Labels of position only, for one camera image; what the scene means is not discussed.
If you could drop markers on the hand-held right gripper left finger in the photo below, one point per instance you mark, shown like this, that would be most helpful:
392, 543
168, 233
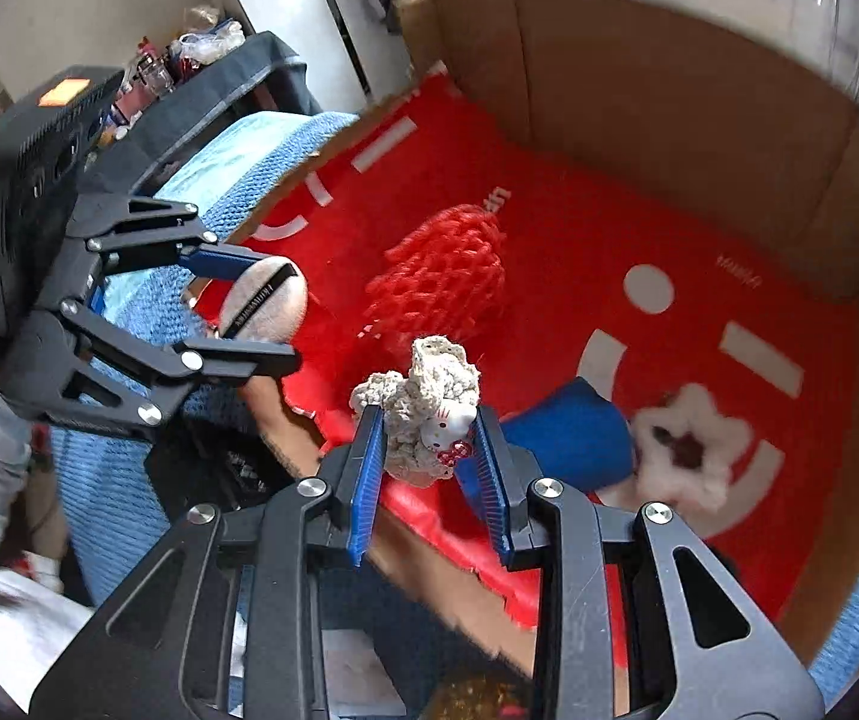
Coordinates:
365, 495

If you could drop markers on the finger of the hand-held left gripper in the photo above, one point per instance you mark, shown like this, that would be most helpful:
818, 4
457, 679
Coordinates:
219, 259
241, 364

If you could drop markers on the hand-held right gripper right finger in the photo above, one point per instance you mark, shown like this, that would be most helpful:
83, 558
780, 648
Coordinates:
493, 495

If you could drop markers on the round brown powder puff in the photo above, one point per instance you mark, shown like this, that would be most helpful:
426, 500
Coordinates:
264, 304

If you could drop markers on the blue cloth roll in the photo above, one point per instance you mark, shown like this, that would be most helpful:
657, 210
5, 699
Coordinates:
572, 435

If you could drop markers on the cream crochet pouch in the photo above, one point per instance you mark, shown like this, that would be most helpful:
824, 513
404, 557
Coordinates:
429, 390

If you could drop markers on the red mesh scrubber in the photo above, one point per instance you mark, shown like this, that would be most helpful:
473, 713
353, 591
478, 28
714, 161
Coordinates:
437, 277

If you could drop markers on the white fluffy scrunchie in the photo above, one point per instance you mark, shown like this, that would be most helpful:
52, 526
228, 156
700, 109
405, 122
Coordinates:
722, 480

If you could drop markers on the brown cardboard box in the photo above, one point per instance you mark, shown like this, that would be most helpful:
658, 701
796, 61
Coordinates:
662, 90

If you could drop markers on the dark cluttered side table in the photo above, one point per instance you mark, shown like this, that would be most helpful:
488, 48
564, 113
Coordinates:
249, 82

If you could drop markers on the blue knitted blanket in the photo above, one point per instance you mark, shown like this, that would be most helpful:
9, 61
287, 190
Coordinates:
99, 480

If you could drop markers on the white wardrobe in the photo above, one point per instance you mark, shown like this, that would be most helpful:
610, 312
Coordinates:
286, 7

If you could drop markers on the red printed bag lining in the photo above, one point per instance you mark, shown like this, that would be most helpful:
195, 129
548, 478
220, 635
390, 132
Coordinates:
587, 240

